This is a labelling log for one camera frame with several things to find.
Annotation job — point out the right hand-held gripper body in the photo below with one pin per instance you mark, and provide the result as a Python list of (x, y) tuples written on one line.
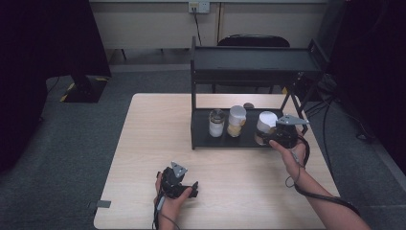
[(285, 135)]

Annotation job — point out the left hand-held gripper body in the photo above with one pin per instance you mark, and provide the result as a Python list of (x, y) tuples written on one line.
[(170, 183)]

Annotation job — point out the white-lidded jar with brown contents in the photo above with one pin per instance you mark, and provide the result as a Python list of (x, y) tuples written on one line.
[(266, 121)]

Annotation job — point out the glass jar with yellow grains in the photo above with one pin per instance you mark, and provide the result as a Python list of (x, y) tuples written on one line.
[(236, 119)]

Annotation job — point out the glass jar with white contents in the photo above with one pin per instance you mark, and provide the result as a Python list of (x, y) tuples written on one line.
[(216, 127)]

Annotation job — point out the black metal shelf rack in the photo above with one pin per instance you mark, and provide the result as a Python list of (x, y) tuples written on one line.
[(255, 60)]

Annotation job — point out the person's left hand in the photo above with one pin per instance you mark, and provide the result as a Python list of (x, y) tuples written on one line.
[(170, 202)]

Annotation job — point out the person's right hand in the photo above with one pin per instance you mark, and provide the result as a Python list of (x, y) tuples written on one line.
[(295, 159)]

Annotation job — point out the small grey round object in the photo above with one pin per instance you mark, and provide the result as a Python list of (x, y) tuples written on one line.
[(248, 105)]

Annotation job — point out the black chair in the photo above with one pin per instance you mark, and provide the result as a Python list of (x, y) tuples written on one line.
[(253, 41)]

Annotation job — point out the narrow black curtain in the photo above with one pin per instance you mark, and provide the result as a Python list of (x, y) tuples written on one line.
[(373, 64)]

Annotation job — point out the black stand base yellow stripes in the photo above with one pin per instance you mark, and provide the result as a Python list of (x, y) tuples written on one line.
[(83, 91)]

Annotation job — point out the large black curtain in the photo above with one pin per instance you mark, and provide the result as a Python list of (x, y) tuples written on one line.
[(38, 64)]

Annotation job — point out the white wall socket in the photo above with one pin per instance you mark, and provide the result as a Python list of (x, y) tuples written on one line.
[(198, 6)]

